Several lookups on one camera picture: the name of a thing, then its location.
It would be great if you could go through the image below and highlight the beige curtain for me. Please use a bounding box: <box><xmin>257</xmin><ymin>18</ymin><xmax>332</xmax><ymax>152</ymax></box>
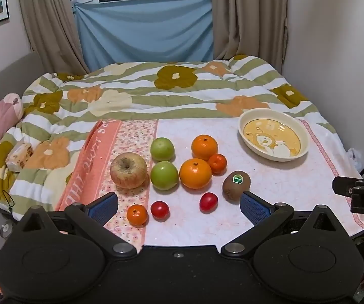
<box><xmin>208</xmin><ymin>0</ymin><xmax>288</xmax><ymax>65</ymax></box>
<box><xmin>16</xmin><ymin>0</ymin><xmax>89</xmax><ymax>74</ymax></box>

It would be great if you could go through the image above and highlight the floral striped quilt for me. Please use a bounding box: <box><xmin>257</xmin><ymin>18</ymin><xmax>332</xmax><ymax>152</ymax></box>
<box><xmin>0</xmin><ymin>54</ymin><xmax>338</xmax><ymax>222</ymax></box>

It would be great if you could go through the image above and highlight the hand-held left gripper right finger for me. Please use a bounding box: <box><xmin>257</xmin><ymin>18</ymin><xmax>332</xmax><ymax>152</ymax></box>
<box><xmin>221</xmin><ymin>191</ymin><xmax>347</xmax><ymax>257</ymax></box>

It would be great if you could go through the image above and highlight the cream bowl with bear print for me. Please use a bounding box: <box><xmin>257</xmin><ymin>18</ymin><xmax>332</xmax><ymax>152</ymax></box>
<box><xmin>239</xmin><ymin>108</ymin><xmax>310</xmax><ymax>162</ymax></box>

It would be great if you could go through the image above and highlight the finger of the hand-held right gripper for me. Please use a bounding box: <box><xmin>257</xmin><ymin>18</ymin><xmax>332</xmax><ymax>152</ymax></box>
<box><xmin>332</xmin><ymin>176</ymin><xmax>360</xmax><ymax>196</ymax></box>

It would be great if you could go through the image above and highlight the blue cloth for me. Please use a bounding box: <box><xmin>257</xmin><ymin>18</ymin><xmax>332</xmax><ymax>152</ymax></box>
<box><xmin>73</xmin><ymin>0</ymin><xmax>215</xmax><ymax>72</ymax></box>

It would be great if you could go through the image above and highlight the white crumpled plastic bag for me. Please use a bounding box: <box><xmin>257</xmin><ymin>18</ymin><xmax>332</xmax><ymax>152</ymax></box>
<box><xmin>346</xmin><ymin>147</ymin><xmax>364</xmax><ymax>168</ymax></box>

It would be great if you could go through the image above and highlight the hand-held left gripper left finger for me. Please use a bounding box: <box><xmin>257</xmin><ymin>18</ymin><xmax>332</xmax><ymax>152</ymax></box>
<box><xmin>19</xmin><ymin>192</ymin><xmax>138</xmax><ymax>256</ymax></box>

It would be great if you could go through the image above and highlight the black cord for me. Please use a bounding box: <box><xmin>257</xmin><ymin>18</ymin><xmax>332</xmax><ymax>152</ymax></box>
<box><xmin>2</xmin><ymin>190</ymin><xmax>15</xmax><ymax>213</ymax></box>

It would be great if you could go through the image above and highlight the grey headboard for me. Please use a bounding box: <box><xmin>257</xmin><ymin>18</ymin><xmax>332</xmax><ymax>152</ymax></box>
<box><xmin>0</xmin><ymin>51</ymin><xmax>46</xmax><ymax>124</ymax></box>

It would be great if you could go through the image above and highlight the large orange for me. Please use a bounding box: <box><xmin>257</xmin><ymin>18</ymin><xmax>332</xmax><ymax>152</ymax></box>
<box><xmin>191</xmin><ymin>135</ymin><xmax>218</xmax><ymax>160</ymax></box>
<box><xmin>179</xmin><ymin>158</ymin><xmax>212</xmax><ymax>189</ymax></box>

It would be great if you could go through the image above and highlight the large red apple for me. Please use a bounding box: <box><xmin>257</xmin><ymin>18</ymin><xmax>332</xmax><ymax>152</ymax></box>
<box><xmin>110</xmin><ymin>152</ymin><xmax>148</xmax><ymax>188</ymax></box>

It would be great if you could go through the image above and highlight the small mandarin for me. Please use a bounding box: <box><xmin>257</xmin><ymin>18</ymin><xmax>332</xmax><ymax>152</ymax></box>
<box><xmin>126</xmin><ymin>204</ymin><xmax>148</xmax><ymax>226</ymax></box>
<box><xmin>208</xmin><ymin>154</ymin><xmax>228</xmax><ymax>175</ymax></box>

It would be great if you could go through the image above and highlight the red cherry tomato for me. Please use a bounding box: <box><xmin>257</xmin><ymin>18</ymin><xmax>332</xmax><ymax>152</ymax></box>
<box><xmin>199</xmin><ymin>193</ymin><xmax>218</xmax><ymax>213</ymax></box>
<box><xmin>150</xmin><ymin>201</ymin><xmax>170</xmax><ymax>219</ymax></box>

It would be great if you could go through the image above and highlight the brown kiwi with green sticker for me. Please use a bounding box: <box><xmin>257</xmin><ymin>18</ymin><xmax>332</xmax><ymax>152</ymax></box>
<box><xmin>222</xmin><ymin>170</ymin><xmax>251</xmax><ymax>201</ymax></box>

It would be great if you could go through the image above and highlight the tissue packet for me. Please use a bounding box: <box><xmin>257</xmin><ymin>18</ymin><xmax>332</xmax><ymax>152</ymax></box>
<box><xmin>5</xmin><ymin>143</ymin><xmax>34</xmax><ymax>172</ymax></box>

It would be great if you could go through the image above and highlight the green apple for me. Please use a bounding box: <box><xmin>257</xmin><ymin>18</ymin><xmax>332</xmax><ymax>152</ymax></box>
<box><xmin>150</xmin><ymin>137</ymin><xmax>175</xmax><ymax>161</ymax></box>
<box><xmin>150</xmin><ymin>161</ymin><xmax>179</xmax><ymax>191</ymax></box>

